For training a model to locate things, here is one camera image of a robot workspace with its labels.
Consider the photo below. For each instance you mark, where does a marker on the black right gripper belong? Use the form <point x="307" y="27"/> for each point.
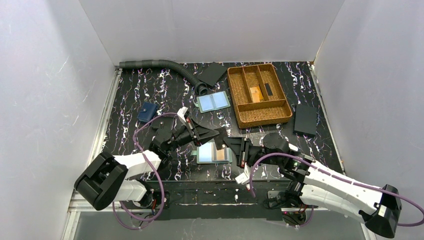
<point x="244" y="153"/>

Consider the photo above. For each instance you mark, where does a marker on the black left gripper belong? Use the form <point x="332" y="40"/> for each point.
<point x="192" y="131"/>

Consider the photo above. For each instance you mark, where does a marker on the mint green card holder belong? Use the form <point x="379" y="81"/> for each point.
<point x="209" y="154"/>

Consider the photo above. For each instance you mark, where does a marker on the black credit card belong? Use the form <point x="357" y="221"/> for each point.
<point x="220" y="138"/>

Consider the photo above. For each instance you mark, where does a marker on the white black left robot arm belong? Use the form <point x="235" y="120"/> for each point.
<point x="108" y="178"/>

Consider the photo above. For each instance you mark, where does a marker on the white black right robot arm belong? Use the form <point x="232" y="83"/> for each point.
<point x="314" y="184"/>

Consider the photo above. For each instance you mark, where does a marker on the open mint card holder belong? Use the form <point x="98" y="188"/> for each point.
<point x="212" y="102"/>

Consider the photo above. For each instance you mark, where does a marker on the orange card in tray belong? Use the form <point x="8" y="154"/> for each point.
<point x="256" y="94"/>

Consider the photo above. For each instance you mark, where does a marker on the black card in tray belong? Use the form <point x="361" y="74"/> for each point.
<point x="268" y="89"/>

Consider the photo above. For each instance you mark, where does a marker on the wicker divided tray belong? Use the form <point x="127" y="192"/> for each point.
<point x="273" y="110"/>

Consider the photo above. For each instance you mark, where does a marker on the navy blue wallet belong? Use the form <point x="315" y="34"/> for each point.
<point x="147" y="112"/>

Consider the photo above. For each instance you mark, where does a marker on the black flat pad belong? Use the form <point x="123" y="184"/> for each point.
<point x="212" y="74"/>

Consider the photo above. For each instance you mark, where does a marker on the black flat wallet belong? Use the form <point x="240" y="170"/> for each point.
<point x="305" y="120"/>

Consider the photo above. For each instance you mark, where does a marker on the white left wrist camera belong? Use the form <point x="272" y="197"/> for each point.
<point x="182" y="114"/>

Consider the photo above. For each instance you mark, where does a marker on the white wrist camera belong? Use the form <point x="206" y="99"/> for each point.
<point x="244" y="177"/>
<point x="182" y="114"/>

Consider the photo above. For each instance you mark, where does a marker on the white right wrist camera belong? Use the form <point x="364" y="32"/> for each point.
<point x="244" y="177"/>

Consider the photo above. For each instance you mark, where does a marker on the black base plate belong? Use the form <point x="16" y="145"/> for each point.
<point x="228" y="200"/>

